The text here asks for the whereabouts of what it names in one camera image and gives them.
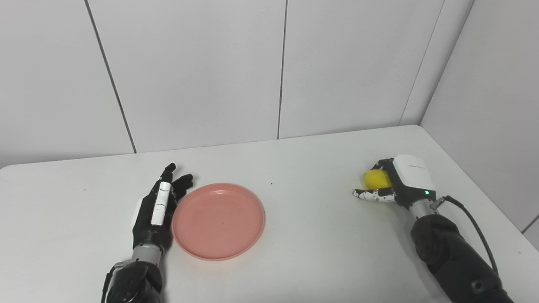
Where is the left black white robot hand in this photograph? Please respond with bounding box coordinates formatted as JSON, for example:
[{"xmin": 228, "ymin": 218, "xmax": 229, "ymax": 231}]
[{"xmin": 132, "ymin": 163, "xmax": 194, "ymax": 253}]

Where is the pink plastic plate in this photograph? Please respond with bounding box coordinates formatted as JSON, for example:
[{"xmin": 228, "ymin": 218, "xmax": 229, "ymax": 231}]
[{"xmin": 172, "ymin": 183, "xmax": 266, "ymax": 261}]

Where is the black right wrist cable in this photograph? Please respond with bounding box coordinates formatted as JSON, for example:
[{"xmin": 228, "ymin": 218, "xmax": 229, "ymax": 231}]
[{"xmin": 430, "ymin": 195, "xmax": 499, "ymax": 276}]

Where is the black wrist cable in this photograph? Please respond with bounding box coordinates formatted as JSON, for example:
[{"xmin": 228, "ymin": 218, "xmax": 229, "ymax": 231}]
[
  {"xmin": 430, "ymin": 195, "xmax": 499, "ymax": 276},
  {"xmin": 100, "ymin": 260, "xmax": 127, "ymax": 303}
]

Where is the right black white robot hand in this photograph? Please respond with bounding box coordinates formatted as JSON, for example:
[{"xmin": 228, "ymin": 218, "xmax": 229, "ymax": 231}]
[{"xmin": 353, "ymin": 154, "xmax": 437, "ymax": 210}]

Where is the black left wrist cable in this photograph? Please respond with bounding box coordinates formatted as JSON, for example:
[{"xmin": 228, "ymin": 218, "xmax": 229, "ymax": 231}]
[{"xmin": 100, "ymin": 260, "xmax": 127, "ymax": 303}]

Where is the yellow lemon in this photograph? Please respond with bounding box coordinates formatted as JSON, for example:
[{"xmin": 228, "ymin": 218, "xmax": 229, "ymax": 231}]
[{"xmin": 364, "ymin": 169, "xmax": 393, "ymax": 190}]

